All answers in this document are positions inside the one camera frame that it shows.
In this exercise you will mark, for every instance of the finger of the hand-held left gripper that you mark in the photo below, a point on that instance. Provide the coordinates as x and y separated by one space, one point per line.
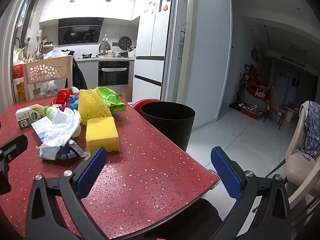
15 145

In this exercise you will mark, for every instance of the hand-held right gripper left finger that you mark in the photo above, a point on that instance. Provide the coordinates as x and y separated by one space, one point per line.
91 172

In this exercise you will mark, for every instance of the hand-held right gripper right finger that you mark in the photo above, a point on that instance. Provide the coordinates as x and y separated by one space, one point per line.
226 172

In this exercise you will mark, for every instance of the light green tube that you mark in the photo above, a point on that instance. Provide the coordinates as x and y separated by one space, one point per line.
51 112

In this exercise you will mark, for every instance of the blue plastic bag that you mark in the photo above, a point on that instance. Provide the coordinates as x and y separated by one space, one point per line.
73 102

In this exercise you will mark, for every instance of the black trash bin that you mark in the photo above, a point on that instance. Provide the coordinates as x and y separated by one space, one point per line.
167 125

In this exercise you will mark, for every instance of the white bottle green cap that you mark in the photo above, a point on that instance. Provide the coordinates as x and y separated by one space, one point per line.
25 116

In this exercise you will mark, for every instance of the dark blue wrapper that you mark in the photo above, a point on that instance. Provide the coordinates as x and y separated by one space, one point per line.
67 152

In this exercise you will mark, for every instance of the white blue packet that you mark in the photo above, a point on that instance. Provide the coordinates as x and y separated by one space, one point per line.
41 126

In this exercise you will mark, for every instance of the yellow sponge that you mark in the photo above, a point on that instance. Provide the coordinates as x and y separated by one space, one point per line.
101 132

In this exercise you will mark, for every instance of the white paper towel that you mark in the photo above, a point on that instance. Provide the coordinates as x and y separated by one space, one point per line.
62 127

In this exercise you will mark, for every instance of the yellow bag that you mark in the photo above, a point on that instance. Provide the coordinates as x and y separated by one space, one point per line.
21 91

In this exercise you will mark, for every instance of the white plastic bags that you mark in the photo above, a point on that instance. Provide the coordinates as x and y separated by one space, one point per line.
50 87

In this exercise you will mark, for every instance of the yellow foam mesh sleeve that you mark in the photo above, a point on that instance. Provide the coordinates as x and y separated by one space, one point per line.
91 105

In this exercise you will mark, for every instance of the red plastic bag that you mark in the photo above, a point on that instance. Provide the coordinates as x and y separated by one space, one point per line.
62 96

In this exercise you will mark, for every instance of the red basket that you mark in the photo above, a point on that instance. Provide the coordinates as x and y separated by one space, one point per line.
18 71

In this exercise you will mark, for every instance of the green plastic bag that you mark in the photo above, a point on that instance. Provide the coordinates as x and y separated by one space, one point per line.
112 100

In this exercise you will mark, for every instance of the beige dining chair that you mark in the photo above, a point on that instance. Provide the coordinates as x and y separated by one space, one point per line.
302 170

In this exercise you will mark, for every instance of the beige flower cutout chair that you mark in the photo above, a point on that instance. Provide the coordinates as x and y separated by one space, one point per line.
45 71

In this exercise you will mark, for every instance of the red plastic stool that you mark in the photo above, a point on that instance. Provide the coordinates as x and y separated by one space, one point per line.
140 103

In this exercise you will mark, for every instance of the cardboard box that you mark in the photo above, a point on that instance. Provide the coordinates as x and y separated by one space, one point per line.
127 94

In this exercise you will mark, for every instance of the red decorations pile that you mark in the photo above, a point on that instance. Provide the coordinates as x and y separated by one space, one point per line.
256 90

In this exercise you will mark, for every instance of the black jacket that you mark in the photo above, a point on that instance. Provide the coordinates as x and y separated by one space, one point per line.
78 77

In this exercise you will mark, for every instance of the blue patterned cloth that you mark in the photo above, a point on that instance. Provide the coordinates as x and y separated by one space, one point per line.
312 127

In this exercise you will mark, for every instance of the white bag on counter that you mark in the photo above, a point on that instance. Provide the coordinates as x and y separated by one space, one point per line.
57 54

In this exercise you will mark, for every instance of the black built-in oven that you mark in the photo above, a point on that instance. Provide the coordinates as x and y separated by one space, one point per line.
113 73

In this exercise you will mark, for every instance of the round patterned metal plate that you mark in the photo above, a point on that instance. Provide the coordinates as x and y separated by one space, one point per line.
124 42
103 47

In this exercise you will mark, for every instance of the white rice cooker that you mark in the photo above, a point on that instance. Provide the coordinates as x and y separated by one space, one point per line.
131 51

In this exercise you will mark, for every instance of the black range hood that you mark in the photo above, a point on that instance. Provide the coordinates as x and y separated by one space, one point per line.
80 31

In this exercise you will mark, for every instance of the white refrigerator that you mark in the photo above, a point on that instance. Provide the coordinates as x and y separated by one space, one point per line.
150 30

